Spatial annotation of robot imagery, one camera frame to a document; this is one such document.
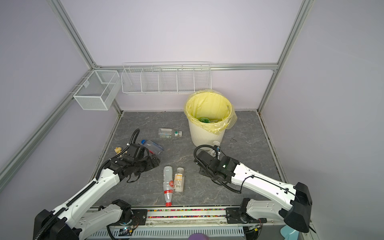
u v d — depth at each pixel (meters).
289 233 0.69
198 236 0.69
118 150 0.96
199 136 0.86
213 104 0.96
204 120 0.93
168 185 0.80
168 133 1.07
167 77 1.04
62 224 0.39
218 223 0.74
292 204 0.39
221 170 0.49
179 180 0.81
